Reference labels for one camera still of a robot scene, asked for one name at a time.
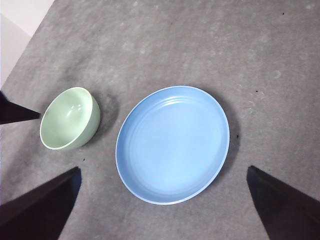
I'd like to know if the green bowl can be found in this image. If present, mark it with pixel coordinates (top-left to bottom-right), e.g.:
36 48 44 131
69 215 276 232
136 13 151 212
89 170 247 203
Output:
39 86 101 151

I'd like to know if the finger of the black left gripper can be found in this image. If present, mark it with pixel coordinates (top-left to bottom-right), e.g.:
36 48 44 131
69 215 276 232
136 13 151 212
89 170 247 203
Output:
0 89 41 125

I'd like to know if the blue plate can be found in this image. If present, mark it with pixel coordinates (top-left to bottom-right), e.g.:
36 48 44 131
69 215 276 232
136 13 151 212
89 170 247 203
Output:
115 85 231 206

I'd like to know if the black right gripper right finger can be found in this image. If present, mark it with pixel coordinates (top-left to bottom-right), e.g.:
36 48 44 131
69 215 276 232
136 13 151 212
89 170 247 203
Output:
246 165 320 240

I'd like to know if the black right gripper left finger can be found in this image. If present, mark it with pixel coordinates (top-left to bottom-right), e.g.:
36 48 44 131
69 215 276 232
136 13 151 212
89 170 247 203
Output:
0 166 82 240

